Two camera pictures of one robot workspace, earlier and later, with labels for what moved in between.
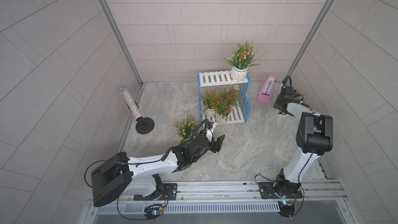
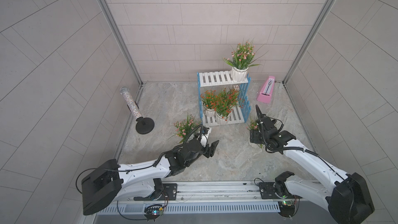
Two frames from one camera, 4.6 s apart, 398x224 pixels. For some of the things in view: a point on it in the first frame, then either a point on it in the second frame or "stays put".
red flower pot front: (225, 101) stays put
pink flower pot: (184, 128) stays put
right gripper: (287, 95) → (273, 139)
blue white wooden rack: (240, 113) stays put
